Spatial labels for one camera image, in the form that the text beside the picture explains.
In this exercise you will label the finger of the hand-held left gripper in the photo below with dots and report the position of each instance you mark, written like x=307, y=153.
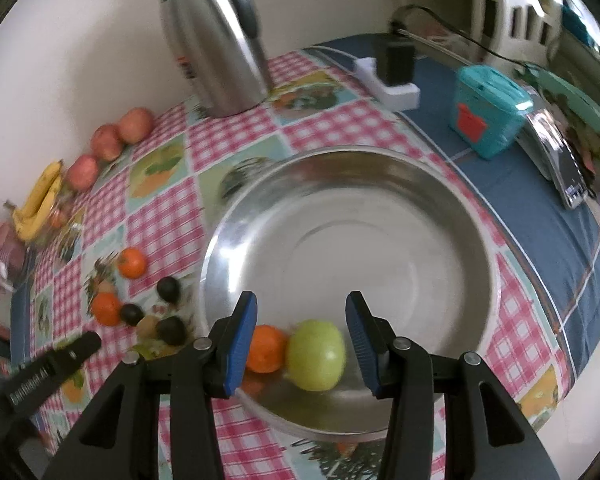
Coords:
x=80, y=350

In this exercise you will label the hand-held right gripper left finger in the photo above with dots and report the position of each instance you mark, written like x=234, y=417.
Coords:
x=240, y=340

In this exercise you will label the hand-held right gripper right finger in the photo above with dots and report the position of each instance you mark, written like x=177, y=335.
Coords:
x=362, y=340

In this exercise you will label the orange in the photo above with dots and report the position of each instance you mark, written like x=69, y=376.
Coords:
x=106, y=308
x=131, y=263
x=267, y=347

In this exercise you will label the green apple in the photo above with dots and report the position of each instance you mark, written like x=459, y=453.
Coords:
x=315, y=355

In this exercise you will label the dark avocado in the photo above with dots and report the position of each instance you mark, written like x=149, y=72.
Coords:
x=169, y=288
x=131, y=314
x=171, y=330

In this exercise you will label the brown kiwi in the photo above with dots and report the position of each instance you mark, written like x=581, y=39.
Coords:
x=147, y=327

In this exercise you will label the stainless steel bowl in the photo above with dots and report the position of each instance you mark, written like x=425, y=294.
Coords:
x=380, y=240

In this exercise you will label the clear plastic fruit container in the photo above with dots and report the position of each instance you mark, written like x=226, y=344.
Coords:
x=62, y=216

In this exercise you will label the pink checkered tablecloth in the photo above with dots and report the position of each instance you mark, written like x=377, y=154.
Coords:
x=170, y=220

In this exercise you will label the yellow banana bunch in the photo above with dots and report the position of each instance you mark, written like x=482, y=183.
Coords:
x=40, y=200

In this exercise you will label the red apple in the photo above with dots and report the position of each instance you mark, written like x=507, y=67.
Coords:
x=106, y=141
x=82, y=172
x=136, y=125

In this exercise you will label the blue cloth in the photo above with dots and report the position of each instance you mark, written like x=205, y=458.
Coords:
x=530, y=220

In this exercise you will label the white power strip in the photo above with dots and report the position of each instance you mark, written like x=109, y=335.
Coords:
x=400, y=96

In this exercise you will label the teal plastic box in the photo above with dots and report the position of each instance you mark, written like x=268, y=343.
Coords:
x=485, y=105

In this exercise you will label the silver electronic device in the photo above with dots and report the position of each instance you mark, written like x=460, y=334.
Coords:
x=560, y=160

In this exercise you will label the black power adapter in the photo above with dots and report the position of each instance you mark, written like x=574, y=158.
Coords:
x=395, y=60

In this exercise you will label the stainless steel kettle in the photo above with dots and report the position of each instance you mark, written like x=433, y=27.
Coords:
x=215, y=45

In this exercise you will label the mint green tray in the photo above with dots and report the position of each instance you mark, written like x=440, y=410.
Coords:
x=580, y=97

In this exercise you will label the white plastic basket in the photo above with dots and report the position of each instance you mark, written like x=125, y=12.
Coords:
x=522, y=10

